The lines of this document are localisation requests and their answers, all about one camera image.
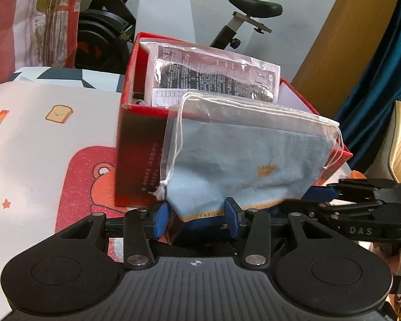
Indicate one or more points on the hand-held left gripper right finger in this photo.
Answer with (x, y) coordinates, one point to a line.
(232, 219)

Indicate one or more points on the red bear mat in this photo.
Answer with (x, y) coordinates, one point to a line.
(87, 187)

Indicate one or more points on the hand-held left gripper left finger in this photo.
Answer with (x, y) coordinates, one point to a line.
(160, 220)

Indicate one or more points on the black exercise bike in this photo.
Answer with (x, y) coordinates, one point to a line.
(100, 23)

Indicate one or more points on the white board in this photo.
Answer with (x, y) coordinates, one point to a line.
(160, 6)

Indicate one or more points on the red strawberry print box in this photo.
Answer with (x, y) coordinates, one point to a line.
(137, 153)

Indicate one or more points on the white printed tablecloth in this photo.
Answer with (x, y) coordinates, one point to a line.
(36, 140)

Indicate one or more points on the brown wooden panel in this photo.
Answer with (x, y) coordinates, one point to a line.
(347, 40)

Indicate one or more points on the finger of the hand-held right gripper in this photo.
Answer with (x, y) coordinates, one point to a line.
(341, 210)
(320, 194)

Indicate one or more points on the dark blue curtain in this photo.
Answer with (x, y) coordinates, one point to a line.
(387, 73)

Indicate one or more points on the clear bag with blue cloth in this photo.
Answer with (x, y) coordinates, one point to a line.
(237, 160)

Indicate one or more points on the clear packet with black contents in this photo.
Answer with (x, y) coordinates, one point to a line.
(204, 73)

